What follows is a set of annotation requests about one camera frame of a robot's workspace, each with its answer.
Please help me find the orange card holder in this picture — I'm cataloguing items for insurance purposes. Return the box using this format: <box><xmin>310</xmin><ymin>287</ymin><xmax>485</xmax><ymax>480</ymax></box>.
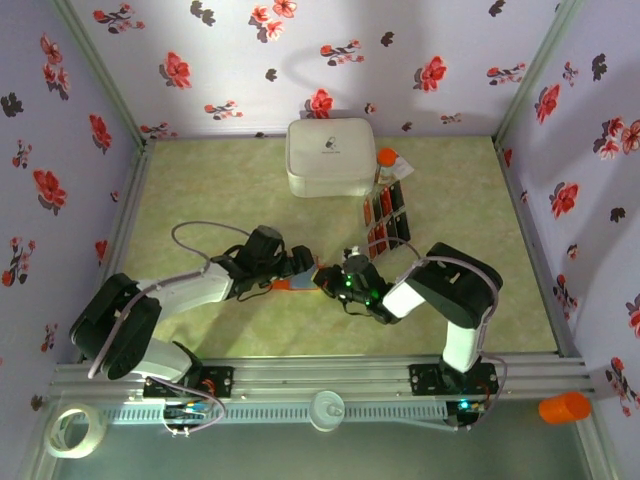
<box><xmin>271</xmin><ymin>263</ymin><xmax>326</xmax><ymax>295</ymax></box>

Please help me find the white zip case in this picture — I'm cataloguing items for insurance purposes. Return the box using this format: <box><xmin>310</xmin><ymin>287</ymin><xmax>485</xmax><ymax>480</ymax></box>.
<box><xmin>286</xmin><ymin>118</ymin><xmax>377</xmax><ymax>199</ymax></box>

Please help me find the orange-capped pill bottle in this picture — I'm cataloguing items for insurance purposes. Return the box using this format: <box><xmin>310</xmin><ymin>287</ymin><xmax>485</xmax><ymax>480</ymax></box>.
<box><xmin>375</xmin><ymin>148</ymin><xmax>399</xmax><ymax>185</ymax></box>

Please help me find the clear tape roll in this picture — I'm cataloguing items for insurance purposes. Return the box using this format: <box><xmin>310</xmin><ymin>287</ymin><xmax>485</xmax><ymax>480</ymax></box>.
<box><xmin>43</xmin><ymin>403</ymin><xmax>109</xmax><ymax>460</ymax></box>

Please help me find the orange plastic cup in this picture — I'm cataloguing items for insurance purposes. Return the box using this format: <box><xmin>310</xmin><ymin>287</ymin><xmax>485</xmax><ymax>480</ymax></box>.
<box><xmin>538</xmin><ymin>391</ymin><xmax>593</xmax><ymax>425</ymax></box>

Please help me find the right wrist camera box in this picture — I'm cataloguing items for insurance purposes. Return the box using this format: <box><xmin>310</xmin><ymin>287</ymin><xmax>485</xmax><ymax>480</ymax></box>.
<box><xmin>342</xmin><ymin>244</ymin><xmax>370</xmax><ymax>274</ymax></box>

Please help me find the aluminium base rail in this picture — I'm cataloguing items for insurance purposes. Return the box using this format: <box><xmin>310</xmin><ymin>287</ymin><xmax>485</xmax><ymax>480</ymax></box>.
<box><xmin>48</xmin><ymin>354</ymin><xmax>596</xmax><ymax>401</ymax></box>

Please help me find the aluminium side rail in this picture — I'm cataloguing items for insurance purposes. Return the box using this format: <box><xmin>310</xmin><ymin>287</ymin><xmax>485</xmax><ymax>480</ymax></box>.
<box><xmin>77</xmin><ymin>139</ymin><xmax>156</xmax><ymax>364</ymax></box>
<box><xmin>492</xmin><ymin>137</ymin><xmax>586</xmax><ymax>361</ymax></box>

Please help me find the white slotted cable duct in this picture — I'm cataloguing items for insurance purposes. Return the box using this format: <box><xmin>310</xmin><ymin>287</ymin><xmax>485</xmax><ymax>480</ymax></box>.
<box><xmin>102</xmin><ymin>402</ymin><xmax>449</xmax><ymax>425</ymax></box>

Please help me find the aluminium corner post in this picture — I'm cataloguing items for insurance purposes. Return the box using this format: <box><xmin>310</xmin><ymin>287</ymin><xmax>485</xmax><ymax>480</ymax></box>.
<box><xmin>492</xmin><ymin>0</ymin><xmax>584</xmax><ymax>146</ymax></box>
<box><xmin>49</xmin><ymin>0</ymin><xmax>156</xmax><ymax>146</ymax></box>

